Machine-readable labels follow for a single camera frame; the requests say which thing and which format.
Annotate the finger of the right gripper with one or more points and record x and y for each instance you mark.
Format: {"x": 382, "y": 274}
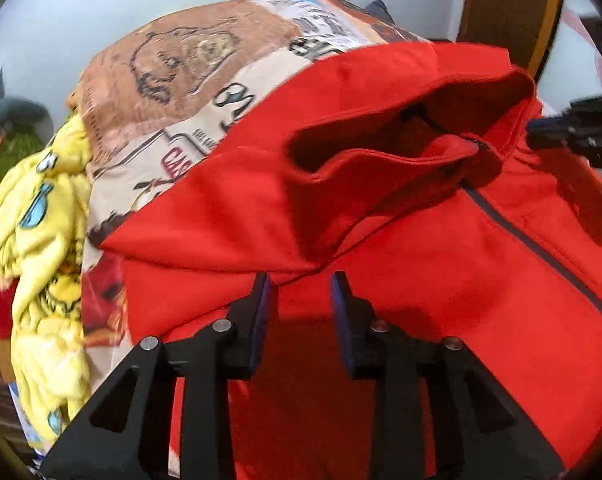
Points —
{"x": 578, "y": 128}

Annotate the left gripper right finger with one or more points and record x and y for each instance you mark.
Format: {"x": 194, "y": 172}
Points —
{"x": 438, "y": 397}

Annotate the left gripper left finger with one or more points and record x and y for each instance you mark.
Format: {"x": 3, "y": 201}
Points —
{"x": 124, "y": 430}

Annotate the red zip jacket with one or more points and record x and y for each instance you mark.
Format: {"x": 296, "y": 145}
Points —
{"x": 406, "y": 167}

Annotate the white wardrobe door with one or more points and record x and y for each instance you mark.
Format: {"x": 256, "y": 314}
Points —
{"x": 573, "y": 69}

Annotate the wooden door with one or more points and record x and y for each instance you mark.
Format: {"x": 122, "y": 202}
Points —
{"x": 525, "y": 28}

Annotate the yellow cartoon blanket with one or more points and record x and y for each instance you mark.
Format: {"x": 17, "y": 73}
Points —
{"x": 44, "y": 205}

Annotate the dark blue backpack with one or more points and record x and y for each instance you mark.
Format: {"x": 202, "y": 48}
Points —
{"x": 379, "y": 10}

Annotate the green patterned storage box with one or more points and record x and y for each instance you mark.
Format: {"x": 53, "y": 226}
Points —
{"x": 19, "y": 143}

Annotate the grey neck pillow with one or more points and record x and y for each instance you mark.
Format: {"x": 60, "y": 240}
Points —
{"x": 22, "y": 112}

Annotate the printed newspaper bedspread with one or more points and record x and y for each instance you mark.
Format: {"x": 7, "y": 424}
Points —
{"x": 159, "y": 100}

